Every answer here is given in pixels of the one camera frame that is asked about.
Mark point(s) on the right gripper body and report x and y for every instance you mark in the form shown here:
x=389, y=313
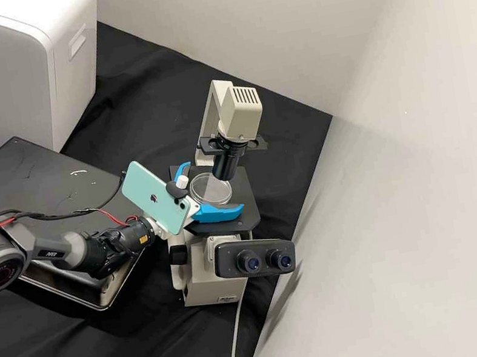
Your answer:
x=161, y=232

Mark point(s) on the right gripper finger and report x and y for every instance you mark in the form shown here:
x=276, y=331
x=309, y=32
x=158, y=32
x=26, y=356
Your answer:
x=177, y=171
x=219, y=214

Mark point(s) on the petri dish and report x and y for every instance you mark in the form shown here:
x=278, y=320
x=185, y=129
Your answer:
x=209, y=189

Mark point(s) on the cream microscope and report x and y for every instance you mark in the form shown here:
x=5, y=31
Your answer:
x=208, y=267

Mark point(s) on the black tray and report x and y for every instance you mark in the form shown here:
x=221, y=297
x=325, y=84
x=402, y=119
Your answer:
x=35, y=177

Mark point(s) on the right wrist camera phone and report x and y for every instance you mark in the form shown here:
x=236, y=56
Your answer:
x=154, y=198

